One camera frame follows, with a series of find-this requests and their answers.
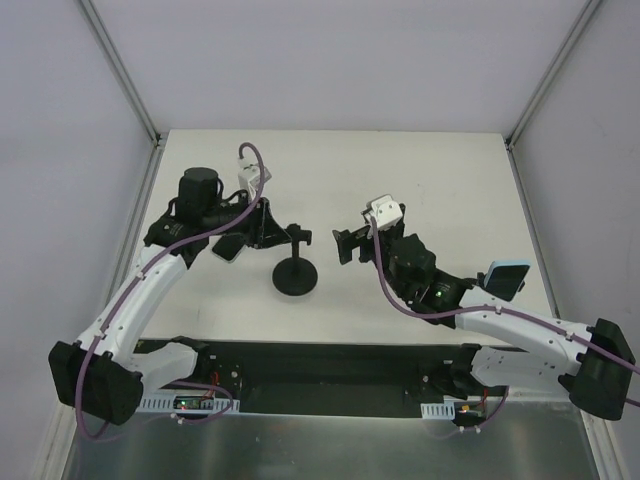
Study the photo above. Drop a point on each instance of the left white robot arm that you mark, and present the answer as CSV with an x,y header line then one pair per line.
x,y
100,373

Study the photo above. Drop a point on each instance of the black phone stand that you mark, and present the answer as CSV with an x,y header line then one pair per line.
x,y
295,276

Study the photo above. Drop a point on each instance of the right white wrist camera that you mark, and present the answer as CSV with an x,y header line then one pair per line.
x,y
385,212

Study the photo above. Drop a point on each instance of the aluminium frame post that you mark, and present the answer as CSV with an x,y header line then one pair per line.
x,y
577,30
111,54

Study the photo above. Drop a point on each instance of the left aluminium frame post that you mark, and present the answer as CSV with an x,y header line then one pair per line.
x,y
111,54

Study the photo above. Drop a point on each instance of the left white cable duct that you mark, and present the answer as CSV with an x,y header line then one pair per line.
x,y
186,404

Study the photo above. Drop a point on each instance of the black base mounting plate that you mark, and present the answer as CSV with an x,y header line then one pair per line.
x,y
344,380

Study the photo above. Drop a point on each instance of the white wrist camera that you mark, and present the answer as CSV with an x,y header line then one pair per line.
x,y
249,176
385,212

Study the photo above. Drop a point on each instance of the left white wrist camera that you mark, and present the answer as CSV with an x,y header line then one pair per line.
x,y
249,176

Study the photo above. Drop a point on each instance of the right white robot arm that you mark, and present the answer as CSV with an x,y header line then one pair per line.
x,y
590,365

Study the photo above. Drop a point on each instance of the right aluminium frame post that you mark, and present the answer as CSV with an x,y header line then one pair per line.
x,y
577,30

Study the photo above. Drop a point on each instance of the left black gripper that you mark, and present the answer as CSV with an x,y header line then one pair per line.
x,y
265,223

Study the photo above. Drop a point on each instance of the white cable duct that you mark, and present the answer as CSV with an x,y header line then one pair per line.
x,y
186,404
447,410

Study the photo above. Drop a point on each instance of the right white cable duct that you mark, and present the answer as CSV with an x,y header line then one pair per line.
x,y
447,410

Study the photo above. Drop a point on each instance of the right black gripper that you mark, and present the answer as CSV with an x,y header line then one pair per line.
x,y
365,240

